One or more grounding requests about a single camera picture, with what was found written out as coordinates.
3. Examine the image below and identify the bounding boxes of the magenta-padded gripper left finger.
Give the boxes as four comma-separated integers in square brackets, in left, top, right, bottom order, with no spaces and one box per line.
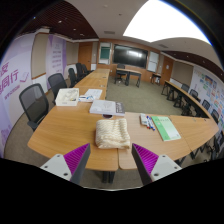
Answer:
[40,142,92,186]

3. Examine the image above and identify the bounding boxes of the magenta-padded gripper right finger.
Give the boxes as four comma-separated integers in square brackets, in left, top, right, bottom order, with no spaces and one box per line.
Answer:
[130,142,183,187]

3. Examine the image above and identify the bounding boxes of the cream yellow zigzag towel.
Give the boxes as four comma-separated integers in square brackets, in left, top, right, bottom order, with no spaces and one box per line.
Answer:
[95,118,132,150]

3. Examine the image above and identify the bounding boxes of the green booklet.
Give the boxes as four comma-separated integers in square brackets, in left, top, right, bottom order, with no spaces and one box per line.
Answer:
[151,115,182,142]

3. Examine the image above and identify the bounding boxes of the blue marker pen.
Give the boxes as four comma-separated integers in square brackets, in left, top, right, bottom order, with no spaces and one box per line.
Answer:
[145,115,156,132]

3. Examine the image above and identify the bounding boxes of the white whiteboard eraser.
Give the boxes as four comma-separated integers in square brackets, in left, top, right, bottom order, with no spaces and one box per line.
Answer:
[139,113,149,127]

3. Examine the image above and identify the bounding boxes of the white open cardboard box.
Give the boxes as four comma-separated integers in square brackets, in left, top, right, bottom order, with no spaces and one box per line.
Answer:
[55,87,80,107]

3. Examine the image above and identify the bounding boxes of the black mesh office chair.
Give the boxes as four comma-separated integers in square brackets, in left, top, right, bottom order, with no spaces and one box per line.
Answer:
[47,72,68,101]
[18,83,50,132]

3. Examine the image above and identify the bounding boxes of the white blue small packet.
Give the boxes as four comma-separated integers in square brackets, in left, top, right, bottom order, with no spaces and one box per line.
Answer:
[78,94,95,103]

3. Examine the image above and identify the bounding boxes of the long dark side table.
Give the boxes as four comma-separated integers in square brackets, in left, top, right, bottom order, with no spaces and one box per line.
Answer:
[161,79,214,119]

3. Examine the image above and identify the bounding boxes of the chairs at side table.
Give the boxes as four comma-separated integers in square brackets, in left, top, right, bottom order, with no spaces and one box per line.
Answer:
[179,83,224,161]

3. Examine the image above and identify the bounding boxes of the white paper sheet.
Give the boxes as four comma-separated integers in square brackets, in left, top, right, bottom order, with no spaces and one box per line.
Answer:
[81,88,104,101]

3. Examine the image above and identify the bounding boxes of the small dark side desk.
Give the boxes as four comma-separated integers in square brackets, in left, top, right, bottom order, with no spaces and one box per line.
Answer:
[150,72,162,85]

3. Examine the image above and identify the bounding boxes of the row of black office chairs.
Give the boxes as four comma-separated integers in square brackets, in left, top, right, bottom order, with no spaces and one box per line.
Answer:
[67,62,94,88]

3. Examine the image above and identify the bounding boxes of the brown wooden door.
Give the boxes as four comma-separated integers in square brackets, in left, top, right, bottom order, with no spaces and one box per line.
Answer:
[78,42,93,70]
[159,55,174,86]

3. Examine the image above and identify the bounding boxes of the dark presenter desk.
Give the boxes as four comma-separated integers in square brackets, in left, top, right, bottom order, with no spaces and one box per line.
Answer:
[115,67,143,88]

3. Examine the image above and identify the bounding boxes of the black presenter desk chair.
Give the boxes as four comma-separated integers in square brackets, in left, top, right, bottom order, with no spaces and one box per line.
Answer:
[114,63,127,84]

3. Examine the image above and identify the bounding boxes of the bright ceiling light panel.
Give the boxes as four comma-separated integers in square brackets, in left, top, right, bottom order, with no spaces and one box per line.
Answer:
[122,0,212,44]

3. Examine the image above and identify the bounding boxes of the colourful wall poster display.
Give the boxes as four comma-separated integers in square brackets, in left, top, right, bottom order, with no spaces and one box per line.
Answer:
[189,66,224,131]

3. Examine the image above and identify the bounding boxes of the large purple wall banner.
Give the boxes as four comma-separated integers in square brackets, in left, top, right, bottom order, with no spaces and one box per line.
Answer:
[0,33,36,158]

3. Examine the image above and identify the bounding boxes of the white wall whiteboard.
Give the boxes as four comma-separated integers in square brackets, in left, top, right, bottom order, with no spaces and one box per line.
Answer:
[147,50,160,73]

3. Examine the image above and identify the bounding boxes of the narrow purple wall banner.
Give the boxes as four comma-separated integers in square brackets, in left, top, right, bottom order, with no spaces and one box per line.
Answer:
[45,34,67,90]

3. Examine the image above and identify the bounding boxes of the large black wall screen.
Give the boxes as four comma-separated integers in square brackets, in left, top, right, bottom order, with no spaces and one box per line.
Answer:
[112,44,149,69]

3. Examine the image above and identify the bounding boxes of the green wall board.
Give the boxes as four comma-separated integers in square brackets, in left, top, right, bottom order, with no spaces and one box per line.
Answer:
[98,42,112,65]

